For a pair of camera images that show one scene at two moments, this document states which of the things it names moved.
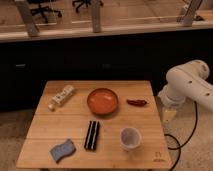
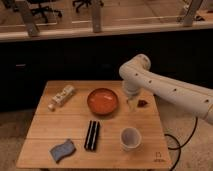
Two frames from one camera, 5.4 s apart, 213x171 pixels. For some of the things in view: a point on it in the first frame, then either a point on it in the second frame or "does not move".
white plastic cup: (130, 138) does not move
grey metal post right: (191, 11) does not move
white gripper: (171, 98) -> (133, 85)
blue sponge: (61, 151) does not move
